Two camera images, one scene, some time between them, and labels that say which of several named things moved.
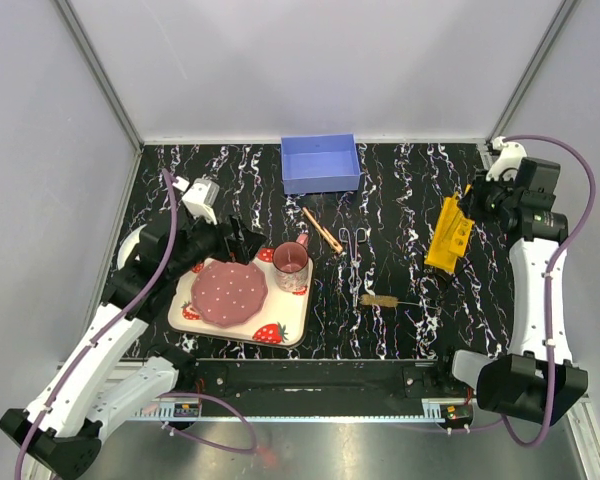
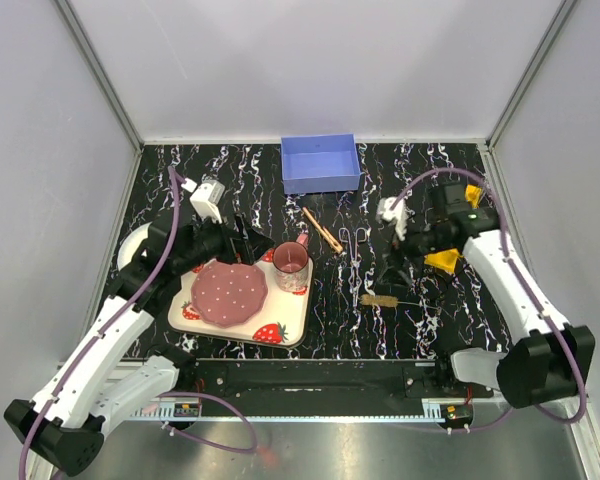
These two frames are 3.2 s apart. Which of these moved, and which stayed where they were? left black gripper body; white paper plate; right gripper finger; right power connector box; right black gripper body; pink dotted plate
Moved: right black gripper body; right gripper finger
Stayed: white paper plate; pink dotted plate; right power connector box; left black gripper body
